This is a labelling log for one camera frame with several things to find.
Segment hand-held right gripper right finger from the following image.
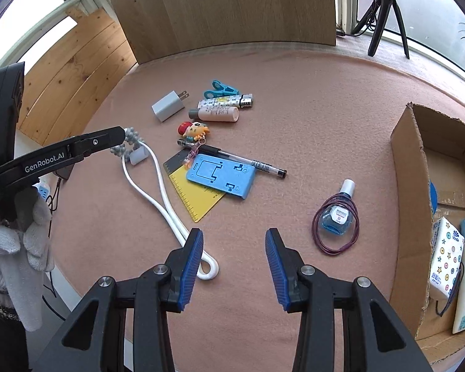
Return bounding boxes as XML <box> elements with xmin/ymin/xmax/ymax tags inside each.
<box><xmin>265</xmin><ymin>228</ymin><xmax>435</xmax><ymax>372</ymax></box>

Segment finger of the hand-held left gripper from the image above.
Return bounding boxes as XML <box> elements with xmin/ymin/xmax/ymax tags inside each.
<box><xmin>70</xmin><ymin>126</ymin><xmax>126</xmax><ymax>159</ymax></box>

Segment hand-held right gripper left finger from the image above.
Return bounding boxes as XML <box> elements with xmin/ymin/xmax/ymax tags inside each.
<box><xmin>33</xmin><ymin>228</ymin><xmax>205</xmax><ymax>372</ymax></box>

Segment white roller massager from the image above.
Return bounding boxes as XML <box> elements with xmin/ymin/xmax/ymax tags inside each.
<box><xmin>110</xmin><ymin>126</ymin><xmax>219</xmax><ymax>281</ymax></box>

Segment dark purple hair tie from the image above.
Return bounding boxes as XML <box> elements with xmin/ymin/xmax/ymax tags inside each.
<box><xmin>312</xmin><ymin>195</ymin><xmax>360</xmax><ymax>256</ymax></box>

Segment yellow triangle ruler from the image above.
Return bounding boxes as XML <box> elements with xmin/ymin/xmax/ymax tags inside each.
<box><xmin>168</xmin><ymin>170</ymin><xmax>227</xmax><ymax>223</ymax></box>

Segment small blue glass bottle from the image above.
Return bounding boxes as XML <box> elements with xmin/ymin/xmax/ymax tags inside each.
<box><xmin>321</xmin><ymin>179</ymin><xmax>357</xmax><ymax>235</ymax></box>

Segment black triangle ruler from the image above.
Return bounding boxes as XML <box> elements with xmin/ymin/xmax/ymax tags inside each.
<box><xmin>163</xmin><ymin>151</ymin><xmax>196</xmax><ymax>177</ymax></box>

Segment cartoon doll keychain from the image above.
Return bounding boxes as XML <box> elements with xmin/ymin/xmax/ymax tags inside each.
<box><xmin>177</xmin><ymin>121</ymin><xmax>210</xmax><ymax>168</ymax></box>

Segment blue phone stand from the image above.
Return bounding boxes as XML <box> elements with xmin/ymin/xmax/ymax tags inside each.
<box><xmin>186</xmin><ymin>154</ymin><xmax>257</xmax><ymax>199</ymax></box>

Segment black gel pen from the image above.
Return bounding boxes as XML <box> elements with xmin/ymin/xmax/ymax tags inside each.
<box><xmin>177</xmin><ymin>138</ymin><xmax>287</xmax><ymax>180</ymax></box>

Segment small cream bottle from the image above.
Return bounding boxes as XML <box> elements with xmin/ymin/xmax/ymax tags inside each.
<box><xmin>188</xmin><ymin>106</ymin><xmax>240</xmax><ymax>123</ymax></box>

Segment brown cardboard box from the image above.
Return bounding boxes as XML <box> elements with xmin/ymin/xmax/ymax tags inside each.
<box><xmin>390</xmin><ymin>102</ymin><xmax>465</xmax><ymax>369</ymax></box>

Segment patterned tissue pack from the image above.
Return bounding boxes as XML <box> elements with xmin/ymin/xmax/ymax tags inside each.
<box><xmin>427</xmin><ymin>216</ymin><xmax>465</xmax><ymax>302</ymax></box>

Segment person's left forearm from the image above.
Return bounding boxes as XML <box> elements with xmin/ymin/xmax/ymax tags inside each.
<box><xmin>0</xmin><ymin>279</ymin><xmax>28</xmax><ymax>372</ymax></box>

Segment person's left hand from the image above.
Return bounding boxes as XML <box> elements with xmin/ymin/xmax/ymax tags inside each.
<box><xmin>0</xmin><ymin>192</ymin><xmax>57</xmax><ymax>332</ymax></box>

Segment pine plank panel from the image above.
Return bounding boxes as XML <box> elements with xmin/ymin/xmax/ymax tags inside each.
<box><xmin>16</xmin><ymin>7</ymin><xmax>138</xmax><ymax>146</ymax></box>

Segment white usb charger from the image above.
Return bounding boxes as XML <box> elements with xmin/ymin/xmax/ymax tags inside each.
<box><xmin>152</xmin><ymin>90</ymin><xmax>189</xmax><ymax>122</ymax></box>

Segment white power strip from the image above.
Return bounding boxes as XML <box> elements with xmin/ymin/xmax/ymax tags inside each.
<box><xmin>33</xmin><ymin>181</ymin><xmax>52</xmax><ymax>202</ymax></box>

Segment patterned silver lighter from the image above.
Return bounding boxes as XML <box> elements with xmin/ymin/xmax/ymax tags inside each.
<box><xmin>197</xmin><ymin>94</ymin><xmax>254</xmax><ymax>110</ymax></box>

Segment blue clothes clip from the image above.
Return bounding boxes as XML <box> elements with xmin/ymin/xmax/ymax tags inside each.
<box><xmin>203</xmin><ymin>80</ymin><xmax>240</xmax><ymax>99</ymax></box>

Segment large wooden board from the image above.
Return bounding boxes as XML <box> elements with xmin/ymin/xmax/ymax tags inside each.
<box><xmin>100</xmin><ymin>0</ymin><xmax>337</xmax><ymax>65</ymax></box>

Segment white window frame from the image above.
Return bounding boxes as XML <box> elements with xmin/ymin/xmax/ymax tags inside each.
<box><xmin>0</xmin><ymin>0</ymin><xmax>465</xmax><ymax>86</ymax></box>

